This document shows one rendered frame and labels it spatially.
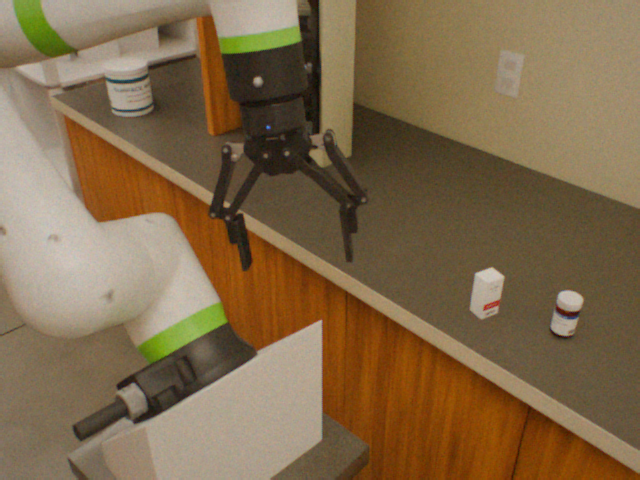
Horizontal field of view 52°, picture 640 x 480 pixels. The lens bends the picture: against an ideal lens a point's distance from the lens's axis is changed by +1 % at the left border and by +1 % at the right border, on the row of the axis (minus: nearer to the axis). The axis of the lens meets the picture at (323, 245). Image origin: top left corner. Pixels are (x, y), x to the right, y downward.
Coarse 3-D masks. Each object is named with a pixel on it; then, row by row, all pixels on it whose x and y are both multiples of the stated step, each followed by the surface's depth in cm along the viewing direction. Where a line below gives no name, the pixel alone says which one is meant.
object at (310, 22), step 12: (312, 0) 151; (300, 12) 156; (312, 12) 153; (300, 24) 157; (312, 24) 154; (312, 36) 156; (312, 48) 158; (312, 60) 159; (312, 72) 161; (312, 84) 163; (312, 96) 164; (312, 108) 166; (312, 120) 168; (312, 132) 170
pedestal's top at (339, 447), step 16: (112, 432) 100; (336, 432) 100; (80, 448) 98; (96, 448) 98; (320, 448) 98; (336, 448) 98; (352, 448) 98; (368, 448) 98; (80, 464) 96; (96, 464) 96; (304, 464) 95; (320, 464) 96; (336, 464) 95; (352, 464) 96
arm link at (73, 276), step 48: (0, 96) 75; (0, 144) 72; (0, 192) 71; (48, 192) 72; (0, 240) 70; (48, 240) 70; (96, 240) 72; (48, 288) 68; (96, 288) 70; (144, 288) 78
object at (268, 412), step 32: (288, 352) 84; (320, 352) 89; (224, 384) 77; (256, 384) 82; (288, 384) 87; (320, 384) 92; (160, 416) 73; (192, 416) 76; (224, 416) 80; (256, 416) 85; (288, 416) 90; (320, 416) 96; (128, 448) 81; (160, 448) 74; (192, 448) 78; (224, 448) 83; (256, 448) 88; (288, 448) 93
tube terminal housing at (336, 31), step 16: (320, 0) 151; (336, 0) 154; (352, 0) 157; (320, 16) 153; (336, 16) 156; (352, 16) 159; (320, 32) 155; (336, 32) 158; (352, 32) 162; (320, 48) 157; (336, 48) 160; (352, 48) 164; (336, 64) 162; (352, 64) 166; (336, 80) 165; (352, 80) 169; (320, 96) 164; (336, 96) 167; (352, 96) 171; (320, 112) 166; (336, 112) 169; (352, 112) 174; (320, 128) 169; (336, 128) 172; (320, 160) 174
